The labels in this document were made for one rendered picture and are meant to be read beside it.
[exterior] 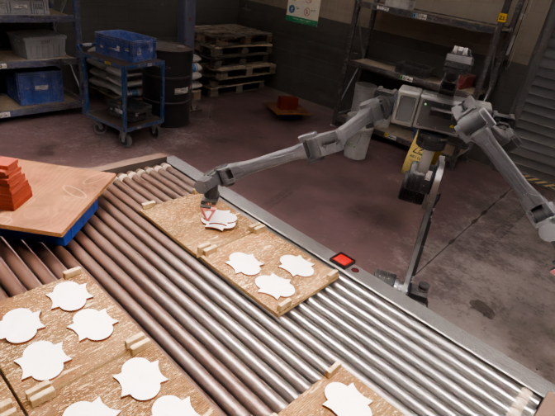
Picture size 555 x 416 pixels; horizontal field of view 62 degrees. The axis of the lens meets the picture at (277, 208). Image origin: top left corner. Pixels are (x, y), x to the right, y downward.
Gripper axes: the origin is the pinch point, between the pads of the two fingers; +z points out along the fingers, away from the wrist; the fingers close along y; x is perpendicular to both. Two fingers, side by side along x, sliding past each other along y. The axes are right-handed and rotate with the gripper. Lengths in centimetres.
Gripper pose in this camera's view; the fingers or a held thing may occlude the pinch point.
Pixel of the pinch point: (208, 214)
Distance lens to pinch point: 198.8
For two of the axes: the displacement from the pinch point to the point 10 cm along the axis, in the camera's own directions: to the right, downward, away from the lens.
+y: 0.1, -4.8, 8.7
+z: -1.5, 8.6, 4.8
